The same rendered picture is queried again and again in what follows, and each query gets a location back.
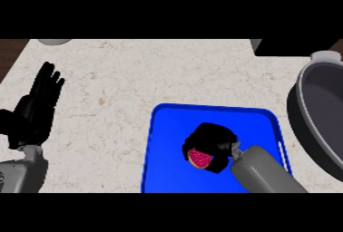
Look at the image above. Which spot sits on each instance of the black appliance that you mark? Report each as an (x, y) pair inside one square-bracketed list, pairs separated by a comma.
[(294, 47)]

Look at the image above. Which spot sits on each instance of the blue tray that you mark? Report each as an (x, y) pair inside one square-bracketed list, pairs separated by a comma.
[(178, 142)]

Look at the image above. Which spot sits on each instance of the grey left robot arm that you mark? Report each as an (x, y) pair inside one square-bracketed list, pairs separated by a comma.
[(22, 172)]

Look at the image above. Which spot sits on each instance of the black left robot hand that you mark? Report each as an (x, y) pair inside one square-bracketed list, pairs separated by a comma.
[(34, 105)]

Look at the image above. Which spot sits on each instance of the dark grey pot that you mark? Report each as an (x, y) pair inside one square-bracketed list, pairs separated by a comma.
[(321, 111)]

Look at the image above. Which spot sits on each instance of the grey round object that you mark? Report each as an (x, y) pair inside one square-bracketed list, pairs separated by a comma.
[(53, 41)]

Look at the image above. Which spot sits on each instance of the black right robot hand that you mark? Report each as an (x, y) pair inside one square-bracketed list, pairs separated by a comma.
[(213, 136)]

